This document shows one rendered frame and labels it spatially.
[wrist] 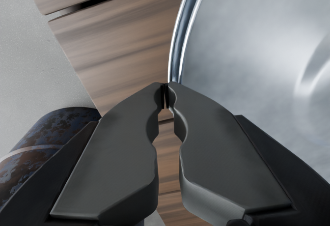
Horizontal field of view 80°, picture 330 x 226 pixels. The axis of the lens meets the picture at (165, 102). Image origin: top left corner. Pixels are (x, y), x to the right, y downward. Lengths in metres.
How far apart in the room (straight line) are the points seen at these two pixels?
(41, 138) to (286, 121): 0.49
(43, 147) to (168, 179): 0.35
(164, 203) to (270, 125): 0.14
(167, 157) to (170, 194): 0.06
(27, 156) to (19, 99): 0.22
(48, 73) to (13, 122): 0.22
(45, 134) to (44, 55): 0.19
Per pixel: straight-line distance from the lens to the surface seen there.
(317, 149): 0.21
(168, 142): 0.18
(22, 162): 0.50
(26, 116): 0.71
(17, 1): 0.56
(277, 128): 0.18
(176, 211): 0.27
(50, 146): 0.50
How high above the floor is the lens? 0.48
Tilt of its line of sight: 57 degrees down
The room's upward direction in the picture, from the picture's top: 177 degrees clockwise
